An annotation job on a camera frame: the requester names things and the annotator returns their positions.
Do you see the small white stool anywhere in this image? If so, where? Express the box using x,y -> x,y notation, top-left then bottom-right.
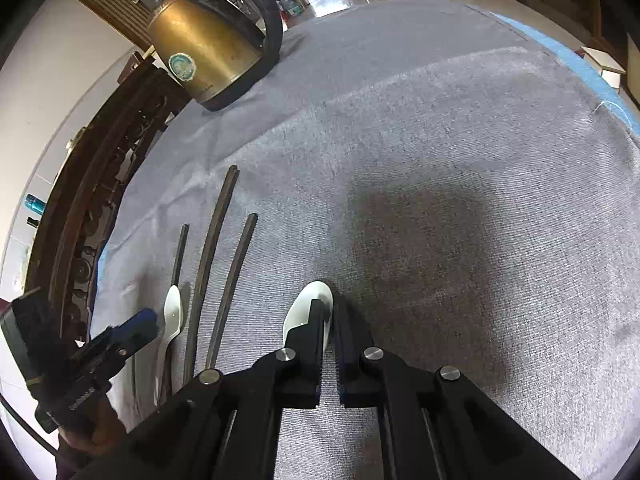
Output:
580,46 -> 627,93

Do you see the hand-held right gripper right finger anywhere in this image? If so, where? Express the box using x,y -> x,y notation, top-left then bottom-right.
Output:
333,300 -> 578,480

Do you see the gold electric kettle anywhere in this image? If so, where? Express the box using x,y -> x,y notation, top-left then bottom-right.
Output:
146,0 -> 284,112

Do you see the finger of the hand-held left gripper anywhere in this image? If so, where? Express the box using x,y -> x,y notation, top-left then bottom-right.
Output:
72,308 -> 162,377

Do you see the white spoon dark handle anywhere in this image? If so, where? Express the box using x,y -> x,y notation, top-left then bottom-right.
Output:
160,224 -> 190,396

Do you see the white ceramic spoon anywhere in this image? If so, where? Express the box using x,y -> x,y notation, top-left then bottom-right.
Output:
282,281 -> 334,356
154,285 -> 182,406

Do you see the black cable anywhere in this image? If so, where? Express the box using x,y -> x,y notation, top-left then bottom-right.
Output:
0,394 -> 62,462

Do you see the carved dark wooden chair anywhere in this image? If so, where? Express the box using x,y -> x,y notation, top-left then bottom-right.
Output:
22,50 -> 191,356

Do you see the grey tablecloth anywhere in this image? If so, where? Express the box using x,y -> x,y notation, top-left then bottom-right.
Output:
85,0 -> 640,480

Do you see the person's left hand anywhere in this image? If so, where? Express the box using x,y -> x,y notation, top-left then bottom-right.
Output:
57,399 -> 132,471

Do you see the dark wooden chopstick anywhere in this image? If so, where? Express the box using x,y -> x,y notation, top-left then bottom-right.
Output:
183,165 -> 240,386
205,213 -> 259,371

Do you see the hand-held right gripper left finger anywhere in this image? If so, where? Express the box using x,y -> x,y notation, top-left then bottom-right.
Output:
102,299 -> 333,480

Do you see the brown wooden door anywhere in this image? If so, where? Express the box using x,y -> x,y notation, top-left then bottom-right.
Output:
64,0 -> 166,48

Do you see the blue cloth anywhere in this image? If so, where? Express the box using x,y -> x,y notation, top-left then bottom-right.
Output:
95,10 -> 640,291

